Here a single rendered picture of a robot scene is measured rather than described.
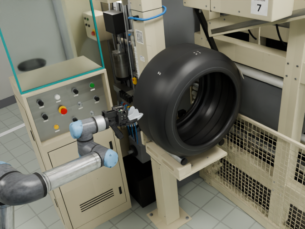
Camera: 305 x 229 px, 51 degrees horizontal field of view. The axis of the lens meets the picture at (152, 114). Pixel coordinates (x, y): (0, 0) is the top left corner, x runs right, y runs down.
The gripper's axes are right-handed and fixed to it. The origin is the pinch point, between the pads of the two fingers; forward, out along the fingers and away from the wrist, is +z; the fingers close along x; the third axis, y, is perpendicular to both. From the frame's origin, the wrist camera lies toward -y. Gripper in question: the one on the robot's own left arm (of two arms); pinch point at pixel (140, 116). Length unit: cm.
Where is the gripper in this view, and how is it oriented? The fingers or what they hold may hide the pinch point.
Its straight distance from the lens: 157.6
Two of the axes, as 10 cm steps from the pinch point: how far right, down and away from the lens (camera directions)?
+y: 0.0, -9.0, -4.4
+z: 8.4, -2.4, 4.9
